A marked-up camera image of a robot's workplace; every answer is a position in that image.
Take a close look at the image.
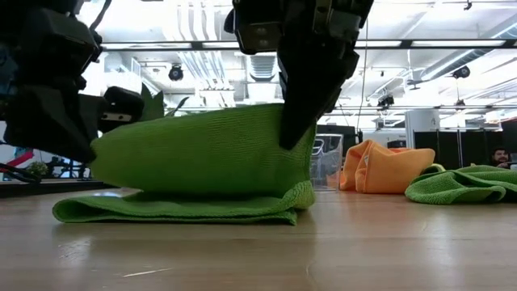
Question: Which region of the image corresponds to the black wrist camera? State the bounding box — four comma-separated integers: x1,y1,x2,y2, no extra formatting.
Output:
99,86,145,133
224,0,284,56

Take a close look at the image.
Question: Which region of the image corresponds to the clear plastic bin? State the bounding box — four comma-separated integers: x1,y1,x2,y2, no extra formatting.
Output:
309,133,344,192

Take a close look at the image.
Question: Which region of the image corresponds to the small green shrub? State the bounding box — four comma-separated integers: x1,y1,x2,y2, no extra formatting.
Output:
24,160,49,177

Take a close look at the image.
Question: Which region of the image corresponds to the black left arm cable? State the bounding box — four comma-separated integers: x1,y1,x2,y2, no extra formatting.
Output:
88,0,113,32

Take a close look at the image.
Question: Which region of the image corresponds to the black partition screen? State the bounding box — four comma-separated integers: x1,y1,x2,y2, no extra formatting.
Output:
414,120,517,171

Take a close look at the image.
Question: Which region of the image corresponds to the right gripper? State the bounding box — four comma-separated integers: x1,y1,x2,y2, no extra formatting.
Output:
278,0,375,150

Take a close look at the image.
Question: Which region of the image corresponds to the green microfiber towel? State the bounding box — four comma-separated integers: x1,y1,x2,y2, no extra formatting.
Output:
405,163,517,205
52,103,317,226

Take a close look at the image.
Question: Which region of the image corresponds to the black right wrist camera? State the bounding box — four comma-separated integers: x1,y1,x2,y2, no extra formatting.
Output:
224,0,284,56

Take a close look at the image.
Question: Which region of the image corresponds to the red and blue stand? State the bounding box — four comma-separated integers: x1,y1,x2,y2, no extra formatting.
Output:
0,149,36,183

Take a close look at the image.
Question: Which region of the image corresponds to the orange microfiber towel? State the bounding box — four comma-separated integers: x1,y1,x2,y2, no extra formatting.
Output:
338,139,436,194

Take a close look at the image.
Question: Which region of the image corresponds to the snake plant in white pot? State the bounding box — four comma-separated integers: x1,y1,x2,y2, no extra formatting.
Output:
139,82,191,122

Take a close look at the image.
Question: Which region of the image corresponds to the white pillar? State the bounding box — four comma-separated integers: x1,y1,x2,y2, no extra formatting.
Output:
405,108,441,149

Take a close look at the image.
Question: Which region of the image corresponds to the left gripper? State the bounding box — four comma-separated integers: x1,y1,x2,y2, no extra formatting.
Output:
0,7,107,165

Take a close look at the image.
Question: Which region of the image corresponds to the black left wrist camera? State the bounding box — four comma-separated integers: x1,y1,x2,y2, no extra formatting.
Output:
99,86,145,133

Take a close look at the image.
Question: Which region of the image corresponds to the person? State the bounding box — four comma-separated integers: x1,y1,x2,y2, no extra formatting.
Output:
490,146,513,169

